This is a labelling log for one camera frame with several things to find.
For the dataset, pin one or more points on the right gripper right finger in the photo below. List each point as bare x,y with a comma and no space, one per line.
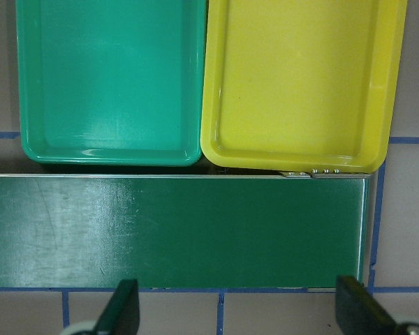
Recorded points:
357,312

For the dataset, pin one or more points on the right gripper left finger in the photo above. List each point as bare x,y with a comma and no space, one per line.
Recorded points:
122,313

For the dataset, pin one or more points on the green belt conveyor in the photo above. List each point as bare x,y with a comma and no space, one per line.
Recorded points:
180,232

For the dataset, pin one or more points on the yellow plastic tray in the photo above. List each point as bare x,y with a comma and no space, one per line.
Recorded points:
301,86

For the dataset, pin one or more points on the green plastic tray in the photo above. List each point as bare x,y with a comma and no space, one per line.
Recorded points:
111,82

